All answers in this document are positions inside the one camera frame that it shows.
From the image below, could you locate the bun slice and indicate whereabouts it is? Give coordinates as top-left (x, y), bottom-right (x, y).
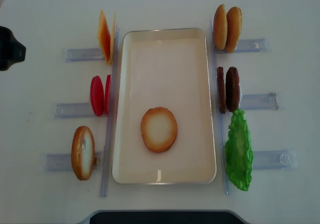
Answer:
top-left (225, 6), bottom-right (242, 53)
top-left (213, 4), bottom-right (228, 50)

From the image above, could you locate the clear rail bun holder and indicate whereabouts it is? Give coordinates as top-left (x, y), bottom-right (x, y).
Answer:
top-left (215, 37), bottom-right (271, 54)

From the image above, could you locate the bun slice top outer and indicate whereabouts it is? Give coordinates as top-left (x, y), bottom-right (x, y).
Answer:
top-left (225, 6), bottom-right (242, 53)

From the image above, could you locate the yellow cheese slice right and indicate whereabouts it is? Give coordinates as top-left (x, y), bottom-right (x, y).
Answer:
top-left (109, 11), bottom-right (116, 65)

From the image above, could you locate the green lettuce leaf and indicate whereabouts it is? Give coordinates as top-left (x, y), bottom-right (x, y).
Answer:
top-left (224, 109), bottom-right (254, 191)

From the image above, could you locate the brown meat patty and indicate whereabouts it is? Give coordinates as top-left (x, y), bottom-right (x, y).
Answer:
top-left (225, 67), bottom-right (241, 112)
top-left (216, 67), bottom-right (227, 114)

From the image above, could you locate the red tomato slice left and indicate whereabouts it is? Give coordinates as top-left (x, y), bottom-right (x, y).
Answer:
top-left (90, 76), bottom-right (104, 116)

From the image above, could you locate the brown meat patty inner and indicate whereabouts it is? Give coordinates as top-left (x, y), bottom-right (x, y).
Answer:
top-left (216, 67), bottom-right (227, 114)

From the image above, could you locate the red tomato slice right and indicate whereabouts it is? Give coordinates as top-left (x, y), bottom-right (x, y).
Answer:
top-left (104, 75), bottom-right (111, 115)

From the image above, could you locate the brown meat patty outer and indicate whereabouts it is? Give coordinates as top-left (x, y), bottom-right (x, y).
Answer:
top-left (225, 67), bottom-right (241, 112)

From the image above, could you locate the orange cheese slice left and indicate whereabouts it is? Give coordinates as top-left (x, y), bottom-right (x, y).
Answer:
top-left (97, 10), bottom-right (111, 64)

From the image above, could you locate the dark base panel bottom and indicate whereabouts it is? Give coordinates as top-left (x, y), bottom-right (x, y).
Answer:
top-left (89, 211), bottom-right (244, 224)

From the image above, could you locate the long clear rail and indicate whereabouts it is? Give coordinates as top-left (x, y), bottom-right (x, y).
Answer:
top-left (99, 25), bottom-right (120, 198)
top-left (209, 18), bottom-right (230, 195)

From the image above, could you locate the clear rail cheese holder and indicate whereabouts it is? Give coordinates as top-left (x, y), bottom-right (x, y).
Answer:
top-left (63, 48), bottom-right (105, 62)

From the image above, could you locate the clear rail bread holder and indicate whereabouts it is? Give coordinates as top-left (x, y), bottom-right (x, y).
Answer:
top-left (42, 151), bottom-right (105, 173)

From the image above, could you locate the red tomato slice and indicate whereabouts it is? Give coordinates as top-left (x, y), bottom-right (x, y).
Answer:
top-left (104, 75), bottom-right (111, 115)
top-left (90, 76), bottom-right (104, 116)

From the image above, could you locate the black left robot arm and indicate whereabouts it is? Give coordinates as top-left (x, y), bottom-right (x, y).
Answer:
top-left (0, 26), bottom-right (26, 71)

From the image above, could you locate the clear rail lettuce holder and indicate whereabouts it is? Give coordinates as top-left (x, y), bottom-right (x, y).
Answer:
top-left (252, 149), bottom-right (298, 170)

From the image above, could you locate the long clear rail right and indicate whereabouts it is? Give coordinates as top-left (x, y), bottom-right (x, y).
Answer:
top-left (209, 18), bottom-right (230, 195)

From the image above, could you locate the white pusher block patty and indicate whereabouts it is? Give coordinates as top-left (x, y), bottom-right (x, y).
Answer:
top-left (238, 84), bottom-right (243, 108)

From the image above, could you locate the bread slice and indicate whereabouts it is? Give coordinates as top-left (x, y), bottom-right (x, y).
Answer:
top-left (140, 107), bottom-right (178, 153)
top-left (71, 126), bottom-right (95, 181)

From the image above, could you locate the clear rail tomato holder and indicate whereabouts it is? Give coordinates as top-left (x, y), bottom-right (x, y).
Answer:
top-left (51, 102), bottom-right (95, 119)

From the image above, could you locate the cream rectangular metal tray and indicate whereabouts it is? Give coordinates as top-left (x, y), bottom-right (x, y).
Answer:
top-left (112, 28), bottom-right (217, 184)

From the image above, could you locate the bun slice top inner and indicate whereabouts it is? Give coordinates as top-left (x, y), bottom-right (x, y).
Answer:
top-left (213, 4), bottom-right (228, 50)

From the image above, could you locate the long clear rail left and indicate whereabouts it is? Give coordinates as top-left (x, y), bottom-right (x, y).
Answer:
top-left (99, 25), bottom-right (120, 198)

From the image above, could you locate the clear rail patty holder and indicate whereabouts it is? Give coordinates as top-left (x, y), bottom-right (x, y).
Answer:
top-left (239, 92), bottom-right (279, 110)

